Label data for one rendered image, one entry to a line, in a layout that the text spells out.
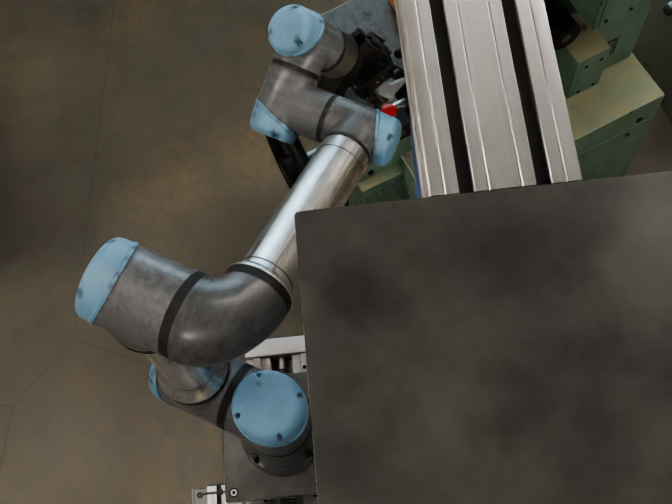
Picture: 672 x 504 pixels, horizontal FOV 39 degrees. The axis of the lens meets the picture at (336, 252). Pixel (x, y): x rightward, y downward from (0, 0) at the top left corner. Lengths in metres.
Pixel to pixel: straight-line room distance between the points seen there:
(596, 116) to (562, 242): 1.50
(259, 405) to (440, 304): 1.02
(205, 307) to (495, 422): 0.68
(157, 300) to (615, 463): 0.75
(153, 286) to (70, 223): 1.77
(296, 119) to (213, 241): 1.43
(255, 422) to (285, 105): 0.50
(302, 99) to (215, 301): 0.38
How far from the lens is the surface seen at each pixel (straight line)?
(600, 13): 1.68
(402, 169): 1.86
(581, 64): 1.77
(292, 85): 1.41
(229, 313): 1.15
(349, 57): 1.48
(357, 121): 1.37
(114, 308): 1.19
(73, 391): 2.74
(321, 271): 0.53
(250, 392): 1.54
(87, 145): 3.03
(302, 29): 1.39
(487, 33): 0.61
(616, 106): 2.06
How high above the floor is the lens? 2.53
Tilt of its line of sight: 67 degrees down
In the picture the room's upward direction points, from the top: 8 degrees counter-clockwise
